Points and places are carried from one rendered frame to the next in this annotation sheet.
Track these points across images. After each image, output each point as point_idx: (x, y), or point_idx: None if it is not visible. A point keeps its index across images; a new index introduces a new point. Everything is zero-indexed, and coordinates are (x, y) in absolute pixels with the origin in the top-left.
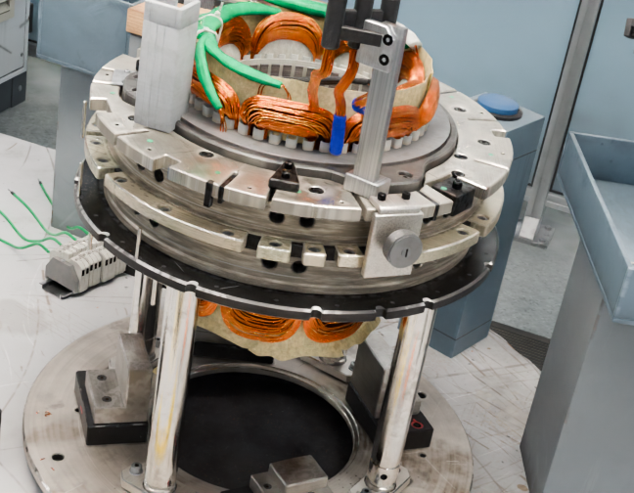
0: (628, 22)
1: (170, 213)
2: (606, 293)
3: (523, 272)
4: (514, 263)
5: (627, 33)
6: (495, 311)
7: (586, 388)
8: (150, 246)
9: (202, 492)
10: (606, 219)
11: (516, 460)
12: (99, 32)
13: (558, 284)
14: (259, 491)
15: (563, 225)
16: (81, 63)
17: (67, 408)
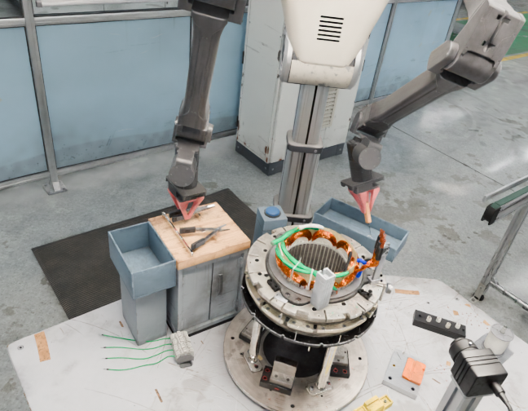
0: (353, 187)
1: (348, 325)
2: None
3: (72, 205)
4: (65, 204)
5: (354, 190)
6: (84, 227)
7: None
8: (332, 336)
9: None
10: (368, 237)
11: None
12: (161, 276)
13: (87, 201)
14: (338, 363)
15: (60, 176)
16: (155, 289)
17: (268, 392)
